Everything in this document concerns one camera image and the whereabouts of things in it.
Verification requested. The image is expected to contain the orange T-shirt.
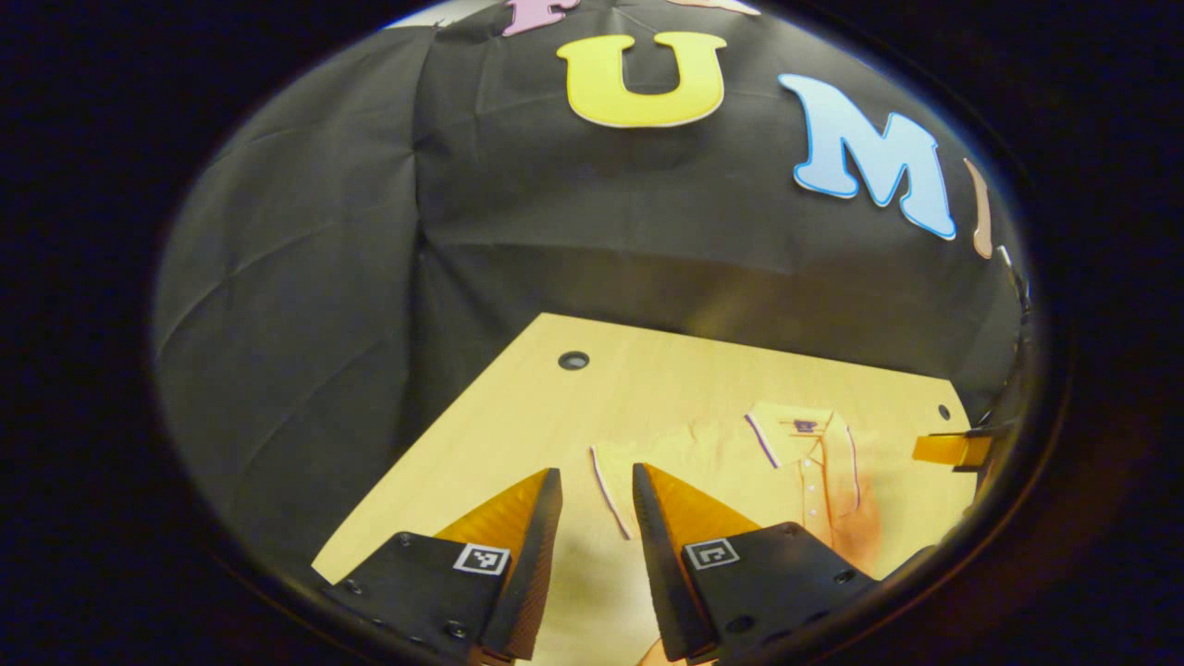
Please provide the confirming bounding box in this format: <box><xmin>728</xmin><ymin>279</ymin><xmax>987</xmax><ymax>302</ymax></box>
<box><xmin>541</xmin><ymin>401</ymin><xmax>983</xmax><ymax>666</ymax></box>

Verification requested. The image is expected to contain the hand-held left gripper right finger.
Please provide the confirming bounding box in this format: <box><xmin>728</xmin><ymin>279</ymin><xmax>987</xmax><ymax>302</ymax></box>
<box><xmin>632</xmin><ymin>462</ymin><xmax>882</xmax><ymax>665</ymax></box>

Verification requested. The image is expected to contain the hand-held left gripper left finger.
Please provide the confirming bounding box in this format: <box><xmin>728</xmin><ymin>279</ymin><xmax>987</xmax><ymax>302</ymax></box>
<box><xmin>322</xmin><ymin>467</ymin><xmax>564</xmax><ymax>663</ymax></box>

